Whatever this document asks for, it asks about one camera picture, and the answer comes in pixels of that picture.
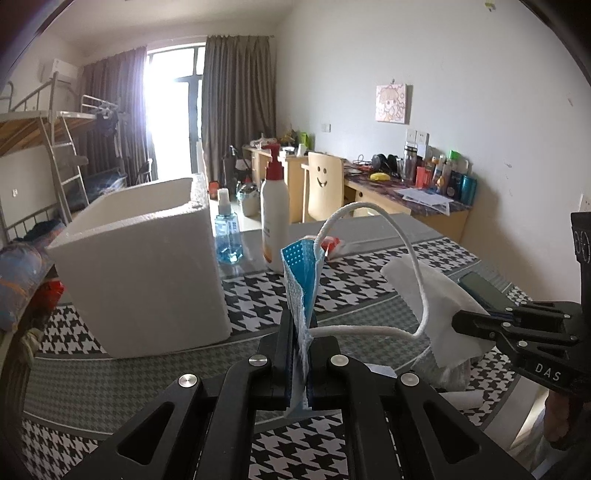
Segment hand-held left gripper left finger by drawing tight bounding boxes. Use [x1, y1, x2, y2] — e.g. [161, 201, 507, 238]
[65, 310, 298, 480]

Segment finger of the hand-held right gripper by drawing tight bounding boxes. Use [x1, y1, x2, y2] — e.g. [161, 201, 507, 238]
[451, 316, 583, 398]
[451, 300, 585, 332]

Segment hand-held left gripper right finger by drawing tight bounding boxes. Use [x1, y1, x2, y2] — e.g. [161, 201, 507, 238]
[305, 318, 533, 480]

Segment blue face mask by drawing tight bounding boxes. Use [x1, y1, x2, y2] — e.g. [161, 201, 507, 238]
[281, 202, 435, 418]

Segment white tissue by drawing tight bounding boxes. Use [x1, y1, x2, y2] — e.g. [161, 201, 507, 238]
[381, 256, 497, 370]

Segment white foam box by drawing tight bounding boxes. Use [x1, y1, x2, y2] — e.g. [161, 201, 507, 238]
[45, 176, 232, 360]

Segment person's right hand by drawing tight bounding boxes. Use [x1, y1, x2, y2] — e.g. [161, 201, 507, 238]
[544, 394, 576, 451]

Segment black smartphone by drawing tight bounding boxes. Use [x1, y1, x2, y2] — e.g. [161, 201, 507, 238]
[457, 271, 519, 320]

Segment houndstooth tablecloth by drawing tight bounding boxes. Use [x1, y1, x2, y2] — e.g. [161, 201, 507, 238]
[18, 215, 550, 480]

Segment red and white packet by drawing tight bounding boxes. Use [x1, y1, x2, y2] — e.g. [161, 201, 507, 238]
[318, 237, 345, 259]

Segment wooden desk with dark cloth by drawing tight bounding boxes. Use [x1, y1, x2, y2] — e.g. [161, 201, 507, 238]
[344, 173, 472, 244]

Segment blue spray bottle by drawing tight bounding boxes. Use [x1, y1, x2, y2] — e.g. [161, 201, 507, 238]
[215, 188, 244, 264]

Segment white lotion pump bottle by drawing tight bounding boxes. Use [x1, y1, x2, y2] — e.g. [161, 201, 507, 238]
[260, 143, 291, 274]

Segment white papers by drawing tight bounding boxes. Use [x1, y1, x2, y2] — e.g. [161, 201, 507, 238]
[402, 187, 456, 216]

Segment cluster of toiletry bottles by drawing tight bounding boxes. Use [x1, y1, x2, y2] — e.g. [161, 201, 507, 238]
[414, 148, 479, 205]

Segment metal bucket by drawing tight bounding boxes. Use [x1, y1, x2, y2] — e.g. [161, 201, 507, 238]
[238, 181, 260, 217]

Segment wooden smiley face chair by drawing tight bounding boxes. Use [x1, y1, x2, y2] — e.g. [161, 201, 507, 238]
[302, 151, 346, 223]

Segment black headphones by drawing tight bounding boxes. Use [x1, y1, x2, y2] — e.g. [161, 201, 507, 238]
[372, 154, 402, 176]

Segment red plastic bag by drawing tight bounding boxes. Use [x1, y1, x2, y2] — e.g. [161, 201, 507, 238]
[39, 279, 66, 311]

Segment beige cloth bundle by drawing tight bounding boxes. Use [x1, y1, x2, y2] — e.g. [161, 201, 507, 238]
[18, 328, 45, 361]

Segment blue checked bedding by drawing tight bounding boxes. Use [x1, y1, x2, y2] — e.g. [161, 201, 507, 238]
[90, 168, 129, 193]

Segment grey curtain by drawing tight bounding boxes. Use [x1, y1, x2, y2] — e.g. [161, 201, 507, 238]
[202, 34, 278, 186]
[81, 46, 151, 186]

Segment blue and orange quilt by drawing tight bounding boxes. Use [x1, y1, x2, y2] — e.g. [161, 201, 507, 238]
[0, 244, 62, 332]

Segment dark blue quilt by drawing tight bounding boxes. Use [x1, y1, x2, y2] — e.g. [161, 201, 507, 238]
[23, 219, 66, 244]

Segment glass balcony door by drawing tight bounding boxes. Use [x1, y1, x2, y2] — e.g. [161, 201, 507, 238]
[144, 43, 207, 182]

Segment metal bed ladder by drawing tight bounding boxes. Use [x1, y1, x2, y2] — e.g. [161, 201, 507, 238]
[41, 111, 92, 223]

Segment dark hanging clothes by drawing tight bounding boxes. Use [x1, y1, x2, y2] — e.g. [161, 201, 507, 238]
[95, 108, 122, 140]

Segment metal bunk bed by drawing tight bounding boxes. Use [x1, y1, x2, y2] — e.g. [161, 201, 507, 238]
[0, 80, 90, 352]
[79, 95, 131, 197]

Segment white air conditioner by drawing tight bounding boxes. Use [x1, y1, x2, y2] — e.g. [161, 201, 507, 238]
[41, 58, 77, 84]

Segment pink wall picture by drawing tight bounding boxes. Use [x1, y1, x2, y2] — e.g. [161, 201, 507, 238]
[375, 83, 411, 124]

